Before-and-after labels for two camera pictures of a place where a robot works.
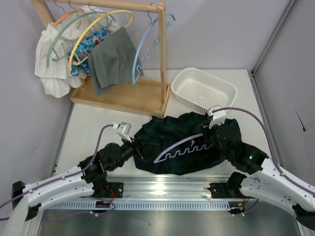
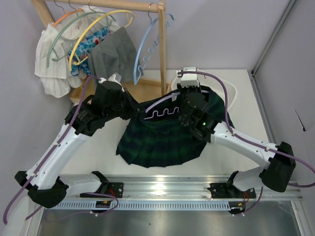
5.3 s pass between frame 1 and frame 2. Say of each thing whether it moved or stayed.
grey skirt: stayed
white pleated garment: stayed
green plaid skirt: moved
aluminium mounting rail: stayed
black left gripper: moved
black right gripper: moved
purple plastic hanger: moved
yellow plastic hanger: stayed
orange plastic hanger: stayed
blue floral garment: stayed
